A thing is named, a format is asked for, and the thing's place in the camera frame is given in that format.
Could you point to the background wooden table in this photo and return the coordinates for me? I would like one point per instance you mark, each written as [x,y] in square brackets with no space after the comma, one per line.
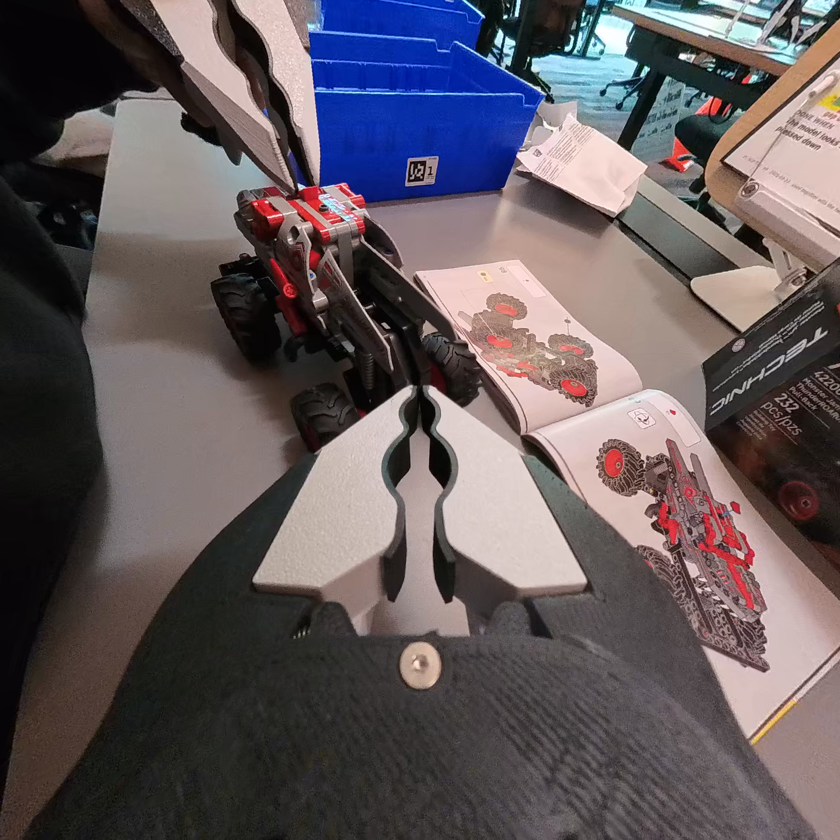
[709,36]

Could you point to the person's black clothing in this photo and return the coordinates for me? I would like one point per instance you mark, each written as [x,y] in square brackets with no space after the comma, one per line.
[33,394]

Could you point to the black toy set box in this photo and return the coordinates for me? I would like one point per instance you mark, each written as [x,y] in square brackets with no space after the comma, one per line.
[781,407]

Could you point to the crumpled white paper sheet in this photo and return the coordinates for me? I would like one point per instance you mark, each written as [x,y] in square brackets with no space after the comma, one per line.
[584,161]

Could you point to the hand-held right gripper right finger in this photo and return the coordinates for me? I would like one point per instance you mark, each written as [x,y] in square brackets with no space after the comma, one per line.
[512,525]

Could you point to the person's left hand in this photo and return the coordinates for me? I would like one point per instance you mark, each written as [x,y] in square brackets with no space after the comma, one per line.
[148,49]

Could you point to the red grey toy monster truck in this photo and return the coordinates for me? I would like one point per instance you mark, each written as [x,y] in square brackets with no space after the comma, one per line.
[328,282]

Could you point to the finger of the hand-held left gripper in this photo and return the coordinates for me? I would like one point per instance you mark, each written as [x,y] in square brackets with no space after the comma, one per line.
[285,59]
[210,59]

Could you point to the open building instruction booklet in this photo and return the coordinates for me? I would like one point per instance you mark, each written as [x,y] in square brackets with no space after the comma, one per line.
[656,472]

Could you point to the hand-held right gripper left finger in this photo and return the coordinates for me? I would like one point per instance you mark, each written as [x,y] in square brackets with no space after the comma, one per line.
[321,525]

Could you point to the sign board on white stand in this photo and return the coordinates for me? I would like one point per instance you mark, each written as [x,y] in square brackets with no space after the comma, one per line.
[797,177]

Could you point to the blue plastic bin with tag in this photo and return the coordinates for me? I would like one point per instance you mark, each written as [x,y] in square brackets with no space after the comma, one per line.
[420,124]

